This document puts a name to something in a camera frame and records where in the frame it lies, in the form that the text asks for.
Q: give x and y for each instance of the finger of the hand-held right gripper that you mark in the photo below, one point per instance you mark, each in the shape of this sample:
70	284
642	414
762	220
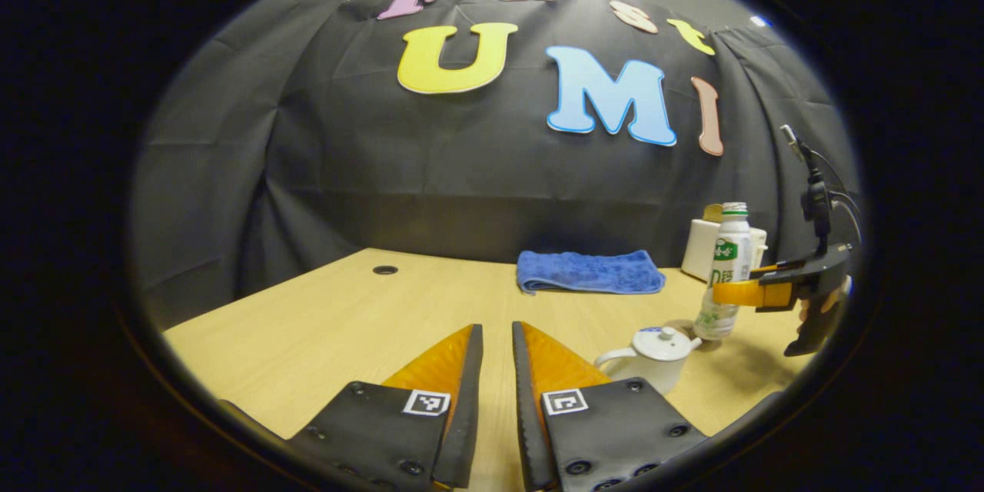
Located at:
776	269
749	294

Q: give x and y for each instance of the white water bottle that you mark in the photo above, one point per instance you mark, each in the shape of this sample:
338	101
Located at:
730	246

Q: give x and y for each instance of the white toaster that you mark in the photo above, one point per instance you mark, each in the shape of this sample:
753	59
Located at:
698	250

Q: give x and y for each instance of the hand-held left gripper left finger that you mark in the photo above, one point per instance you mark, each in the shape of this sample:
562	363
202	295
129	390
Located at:
465	407

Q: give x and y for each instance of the blue folded towel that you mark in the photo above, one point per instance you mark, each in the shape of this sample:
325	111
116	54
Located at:
588	273

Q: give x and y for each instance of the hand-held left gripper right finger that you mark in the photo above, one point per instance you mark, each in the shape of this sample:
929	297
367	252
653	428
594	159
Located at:
524	415

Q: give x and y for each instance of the black backdrop cloth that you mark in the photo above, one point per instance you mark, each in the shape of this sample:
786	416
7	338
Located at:
384	161

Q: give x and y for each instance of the brown toast slice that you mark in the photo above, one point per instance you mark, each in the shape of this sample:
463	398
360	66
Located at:
713	213

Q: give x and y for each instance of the white ceramic teacup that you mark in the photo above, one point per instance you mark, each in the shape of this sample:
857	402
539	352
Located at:
653	373

